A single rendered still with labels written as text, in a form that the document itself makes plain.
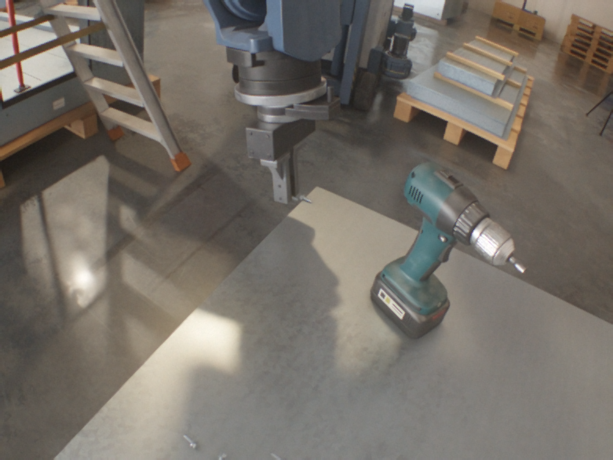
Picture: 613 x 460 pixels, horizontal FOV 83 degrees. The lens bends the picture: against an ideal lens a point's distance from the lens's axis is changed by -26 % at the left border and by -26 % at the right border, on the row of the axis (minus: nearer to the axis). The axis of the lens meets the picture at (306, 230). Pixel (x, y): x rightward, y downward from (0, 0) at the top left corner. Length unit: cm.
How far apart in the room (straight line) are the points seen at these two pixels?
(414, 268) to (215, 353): 29
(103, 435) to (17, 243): 143
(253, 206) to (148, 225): 45
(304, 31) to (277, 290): 37
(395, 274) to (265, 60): 35
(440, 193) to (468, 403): 29
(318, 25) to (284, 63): 7
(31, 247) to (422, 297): 155
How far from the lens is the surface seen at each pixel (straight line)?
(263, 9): 67
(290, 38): 57
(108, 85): 202
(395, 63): 284
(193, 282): 155
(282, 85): 62
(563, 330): 82
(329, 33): 61
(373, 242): 78
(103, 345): 143
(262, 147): 66
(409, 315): 63
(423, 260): 60
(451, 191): 53
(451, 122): 272
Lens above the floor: 115
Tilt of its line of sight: 40 degrees down
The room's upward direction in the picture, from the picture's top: 10 degrees clockwise
